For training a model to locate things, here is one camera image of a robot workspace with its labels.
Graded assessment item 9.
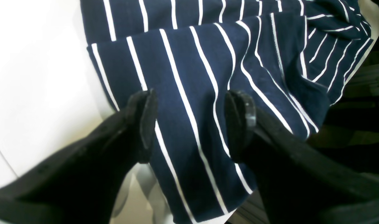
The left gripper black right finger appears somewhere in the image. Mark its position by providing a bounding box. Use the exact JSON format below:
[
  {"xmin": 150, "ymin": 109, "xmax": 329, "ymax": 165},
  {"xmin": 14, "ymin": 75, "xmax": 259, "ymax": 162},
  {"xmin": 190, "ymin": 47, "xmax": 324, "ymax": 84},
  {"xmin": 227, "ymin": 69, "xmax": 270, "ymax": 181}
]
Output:
[{"xmin": 224, "ymin": 90, "xmax": 379, "ymax": 224}]

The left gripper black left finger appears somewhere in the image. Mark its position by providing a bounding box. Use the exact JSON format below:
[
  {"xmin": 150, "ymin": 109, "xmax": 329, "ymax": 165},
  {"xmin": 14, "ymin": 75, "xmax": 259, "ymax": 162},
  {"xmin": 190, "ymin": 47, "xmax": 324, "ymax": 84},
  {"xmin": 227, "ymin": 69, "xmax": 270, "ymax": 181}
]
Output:
[{"xmin": 0, "ymin": 89, "xmax": 158, "ymax": 224}]

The navy white striped t-shirt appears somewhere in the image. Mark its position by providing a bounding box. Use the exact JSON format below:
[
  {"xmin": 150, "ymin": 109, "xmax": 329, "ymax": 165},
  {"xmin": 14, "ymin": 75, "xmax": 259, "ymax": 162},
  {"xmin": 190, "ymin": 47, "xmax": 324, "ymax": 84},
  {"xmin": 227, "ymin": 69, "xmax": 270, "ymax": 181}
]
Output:
[{"xmin": 81, "ymin": 0, "xmax": 373, "ymax": 224}]

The aluminium table frame rail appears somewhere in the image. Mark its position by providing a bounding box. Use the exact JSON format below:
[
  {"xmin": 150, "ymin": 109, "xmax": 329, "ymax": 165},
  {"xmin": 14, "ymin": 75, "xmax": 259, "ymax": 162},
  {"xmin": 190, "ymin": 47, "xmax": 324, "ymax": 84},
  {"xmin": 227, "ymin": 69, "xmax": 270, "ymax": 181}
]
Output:
[{"xmin": 343, "ymin": 64, "xmax": 379, "ymax": 98}]

